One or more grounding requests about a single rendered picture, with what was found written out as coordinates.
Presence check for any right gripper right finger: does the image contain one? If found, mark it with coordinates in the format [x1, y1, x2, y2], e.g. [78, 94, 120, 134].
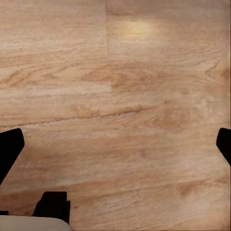
[216, 128, 231, 166]

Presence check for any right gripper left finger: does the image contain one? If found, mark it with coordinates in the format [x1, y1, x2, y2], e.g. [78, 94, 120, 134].
[0, 128, 25, 185]

